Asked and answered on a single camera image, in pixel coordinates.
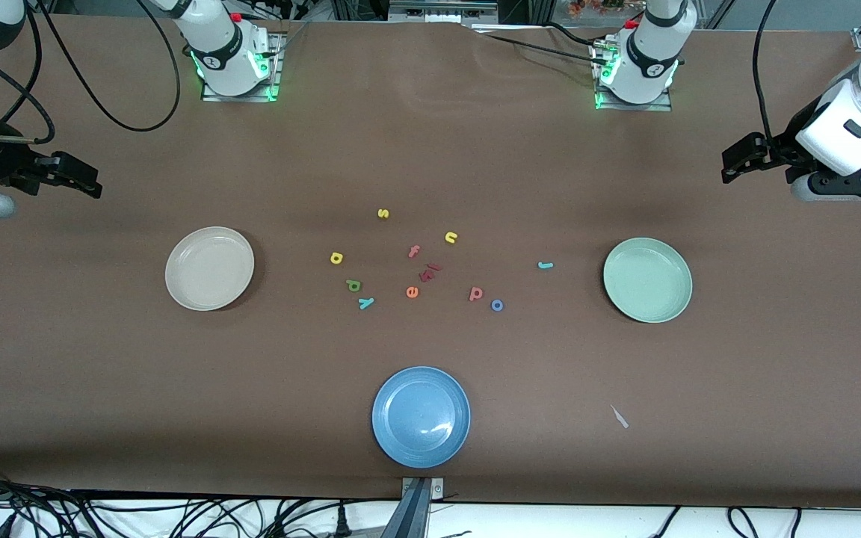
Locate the beige round plate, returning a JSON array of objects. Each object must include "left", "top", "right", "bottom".
[{"left": 165, "top": 226, "right": 256, "bottom": 312}]

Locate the orange flower decoration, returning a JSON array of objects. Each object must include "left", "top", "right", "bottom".
[{"left": 567, "top": 0, "right": 626, "bottom": 17}]

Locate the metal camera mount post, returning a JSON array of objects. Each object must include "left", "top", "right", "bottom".
[{"left": 380, "top": 477, "right": 446, "bottom": 538}]

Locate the green round plate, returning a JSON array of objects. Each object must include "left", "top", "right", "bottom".
[{"left": 602, "top": 238, "right": 694, "bottom": 324}]

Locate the black frame post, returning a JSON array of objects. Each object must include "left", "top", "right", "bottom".
[{"left": 498, "top": 0, "right": 555, "bottom": 23}]

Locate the silver metal rail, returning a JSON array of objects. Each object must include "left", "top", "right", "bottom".
[{"left": 389, "top": 0, "right": 499, "bottom": 23}]

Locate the black cable to arm base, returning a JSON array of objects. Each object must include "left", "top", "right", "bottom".
[{"left": 475, "top": 30, "right": 603, "bottom": 61}]

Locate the blue round plate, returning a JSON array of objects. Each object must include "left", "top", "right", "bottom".
[{"left": 371, "top": 366, "right": 472, "bottom": 469}]

